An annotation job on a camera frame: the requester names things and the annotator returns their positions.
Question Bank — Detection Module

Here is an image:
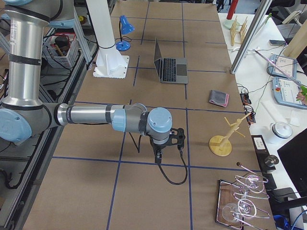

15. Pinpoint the black camera cable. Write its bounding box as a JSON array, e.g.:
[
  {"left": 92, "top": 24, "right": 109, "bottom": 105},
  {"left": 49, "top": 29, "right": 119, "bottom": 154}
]
[{"left": 157, "top": 143, "right": 188, "bottom": 185}]

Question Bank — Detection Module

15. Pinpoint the metal cup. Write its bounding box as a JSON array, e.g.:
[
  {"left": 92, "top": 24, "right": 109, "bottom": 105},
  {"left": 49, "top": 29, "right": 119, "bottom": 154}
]
[{"left": 264, "top": 155, "right": 279, "bottom": 170}]

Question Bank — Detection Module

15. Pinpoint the wooden dish rack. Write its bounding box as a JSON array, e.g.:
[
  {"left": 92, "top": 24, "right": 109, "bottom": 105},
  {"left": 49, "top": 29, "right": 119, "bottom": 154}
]
[{"left": 230, "top": 17, "right": 248, "bottom": 46}]

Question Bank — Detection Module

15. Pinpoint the white plastic basket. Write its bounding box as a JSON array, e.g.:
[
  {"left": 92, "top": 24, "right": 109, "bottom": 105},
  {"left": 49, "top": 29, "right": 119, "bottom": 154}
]
[{"left": 43, "top": 33, "right": 79, "bottom": 68}]

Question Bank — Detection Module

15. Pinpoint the black power strip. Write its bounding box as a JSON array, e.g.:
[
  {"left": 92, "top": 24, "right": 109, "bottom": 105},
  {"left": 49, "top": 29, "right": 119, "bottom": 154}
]
[{"left": 240, "top": 92, "right": 256, "bottom": 125}]

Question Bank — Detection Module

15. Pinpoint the lower teach pendant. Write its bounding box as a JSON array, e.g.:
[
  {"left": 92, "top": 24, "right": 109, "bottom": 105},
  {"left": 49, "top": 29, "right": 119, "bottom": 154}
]
[{"left": 272, "top": 77, "right": 307, "bottom": 109}]

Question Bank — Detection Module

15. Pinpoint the pale green plate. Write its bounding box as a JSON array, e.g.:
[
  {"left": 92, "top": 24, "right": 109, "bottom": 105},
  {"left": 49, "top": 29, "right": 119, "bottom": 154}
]
[{"left": 223, "top": 19, "right": 240, "bottom": 30}]

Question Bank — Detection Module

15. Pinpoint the black smartphone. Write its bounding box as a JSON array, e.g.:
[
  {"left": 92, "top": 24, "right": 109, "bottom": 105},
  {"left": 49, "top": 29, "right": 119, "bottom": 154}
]
[{"left": 269, "top": 39, "right": 287, "bottom": 46}]

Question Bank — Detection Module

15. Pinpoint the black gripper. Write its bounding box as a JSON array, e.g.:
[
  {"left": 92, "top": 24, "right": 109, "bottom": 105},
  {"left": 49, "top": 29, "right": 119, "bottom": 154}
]
[{"left": 150, "top": 136, "right": 171, "bottom": 163}]

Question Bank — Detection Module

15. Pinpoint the wooden mug tree stand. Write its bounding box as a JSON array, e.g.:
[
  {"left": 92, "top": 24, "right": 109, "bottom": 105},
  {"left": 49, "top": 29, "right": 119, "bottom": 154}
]
[{"left": 209, "top": 112, "right": 251, "bottom": 157}]

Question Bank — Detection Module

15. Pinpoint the folded grey cloth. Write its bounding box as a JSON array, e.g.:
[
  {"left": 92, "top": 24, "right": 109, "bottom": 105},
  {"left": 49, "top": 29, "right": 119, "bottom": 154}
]
[{"left": 209, "top": 90, "right": 229, "bottom": 107}]

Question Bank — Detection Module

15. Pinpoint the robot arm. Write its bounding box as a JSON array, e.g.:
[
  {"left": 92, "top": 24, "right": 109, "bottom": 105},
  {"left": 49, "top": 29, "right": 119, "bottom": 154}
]
[{"left": 0, "top": 0, "right": 174, "bottom": 163}]

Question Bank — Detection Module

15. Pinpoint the dark framed tray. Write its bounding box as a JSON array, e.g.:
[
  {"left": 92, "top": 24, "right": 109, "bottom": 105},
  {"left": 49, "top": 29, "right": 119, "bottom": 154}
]
[{"left": 215, "top": 180, "right": 245, "bottom": 230}]

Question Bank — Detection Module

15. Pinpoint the silver grey laptop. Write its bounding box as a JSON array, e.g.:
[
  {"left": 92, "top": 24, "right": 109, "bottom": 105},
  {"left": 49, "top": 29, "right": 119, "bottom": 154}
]
[{"left": 153, "top": 38, "right": 189, "bottom": 84}]

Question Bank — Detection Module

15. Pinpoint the teach pendant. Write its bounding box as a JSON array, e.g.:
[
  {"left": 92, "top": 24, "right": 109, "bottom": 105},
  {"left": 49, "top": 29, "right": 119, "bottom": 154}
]
[
  {"left": 272, "top": 77, "right": 307, "bottom": 109},
  {"left": 267, "top": 54, "right": 297, "bottom": 79}
]

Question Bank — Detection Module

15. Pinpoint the upper teach pendant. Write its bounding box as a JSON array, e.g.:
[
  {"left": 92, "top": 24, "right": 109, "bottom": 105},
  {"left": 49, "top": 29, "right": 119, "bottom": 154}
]
[{"left": 267, "top": 54, "right": 297, "bottom": 79}]

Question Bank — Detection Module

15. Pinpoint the blue desk lamp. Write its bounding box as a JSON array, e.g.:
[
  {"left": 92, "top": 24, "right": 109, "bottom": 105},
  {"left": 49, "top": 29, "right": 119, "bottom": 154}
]
[{"left": 116, "top": 15, "right": 135, "bottom": 51}]

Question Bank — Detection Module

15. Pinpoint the white lidded pot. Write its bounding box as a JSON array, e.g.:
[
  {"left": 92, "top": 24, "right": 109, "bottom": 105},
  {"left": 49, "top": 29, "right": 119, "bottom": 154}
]
[{"left": 268, "top": 122, "right": 293, "bottom": 144}]

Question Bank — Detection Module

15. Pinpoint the aluminium frame post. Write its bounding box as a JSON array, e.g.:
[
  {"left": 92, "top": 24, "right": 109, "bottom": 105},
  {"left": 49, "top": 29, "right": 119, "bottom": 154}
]
[{"left": 230, "top": 0, "right": 272, "bottom": 74}]

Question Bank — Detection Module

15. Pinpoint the green handled reacher grabber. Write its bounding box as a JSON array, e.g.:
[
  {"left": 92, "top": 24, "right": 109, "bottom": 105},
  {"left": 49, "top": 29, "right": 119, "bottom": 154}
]
[{"left": 253, "top": 49, "right": 307, "bottom": 98}]

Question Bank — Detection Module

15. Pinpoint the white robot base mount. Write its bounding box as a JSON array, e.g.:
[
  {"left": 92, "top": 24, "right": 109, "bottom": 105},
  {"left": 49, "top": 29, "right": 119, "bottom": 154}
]
[{"left": 86, "top": 0, "right": 129, "bottom": 79}]

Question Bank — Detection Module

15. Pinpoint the black monitor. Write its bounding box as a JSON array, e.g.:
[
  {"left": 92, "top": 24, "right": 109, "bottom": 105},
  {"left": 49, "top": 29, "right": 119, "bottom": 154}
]
[{"left": 277, "top": 129, "right": 307, "bottom": 196}]

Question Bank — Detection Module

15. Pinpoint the wire wine glass rack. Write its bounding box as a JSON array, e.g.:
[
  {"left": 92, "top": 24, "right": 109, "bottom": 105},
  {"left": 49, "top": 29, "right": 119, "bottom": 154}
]
[{"left": 233, "top": 162, "right": 271, "bottom": 219}]

